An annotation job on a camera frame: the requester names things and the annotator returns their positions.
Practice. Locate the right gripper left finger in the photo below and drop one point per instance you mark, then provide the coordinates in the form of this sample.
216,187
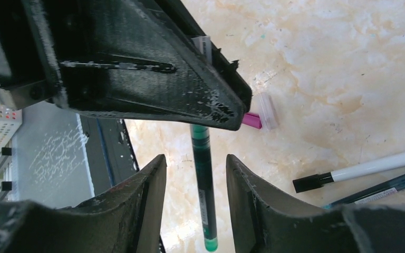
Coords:
27,226

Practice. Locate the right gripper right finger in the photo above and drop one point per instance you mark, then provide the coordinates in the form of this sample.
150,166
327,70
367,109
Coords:
267,219

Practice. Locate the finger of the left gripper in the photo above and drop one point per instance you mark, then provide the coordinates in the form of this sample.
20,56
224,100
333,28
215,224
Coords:
176,10
129,60

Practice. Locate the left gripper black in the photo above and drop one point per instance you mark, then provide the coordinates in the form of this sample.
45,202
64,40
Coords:
23,81

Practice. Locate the magenta marker cap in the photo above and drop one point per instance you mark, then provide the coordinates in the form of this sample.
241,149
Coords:
252,120

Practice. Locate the clear pen cap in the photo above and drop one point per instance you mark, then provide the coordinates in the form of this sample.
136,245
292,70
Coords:
267,112

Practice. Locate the green gel pen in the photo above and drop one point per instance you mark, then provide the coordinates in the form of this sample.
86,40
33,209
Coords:
200,138

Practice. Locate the blue gel pen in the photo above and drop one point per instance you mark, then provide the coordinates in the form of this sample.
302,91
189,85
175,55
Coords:
373,193

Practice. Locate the thin marker black cap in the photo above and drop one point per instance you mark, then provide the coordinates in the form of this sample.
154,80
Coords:
363,169

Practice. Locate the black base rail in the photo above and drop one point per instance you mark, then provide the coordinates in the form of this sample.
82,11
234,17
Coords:
108,150

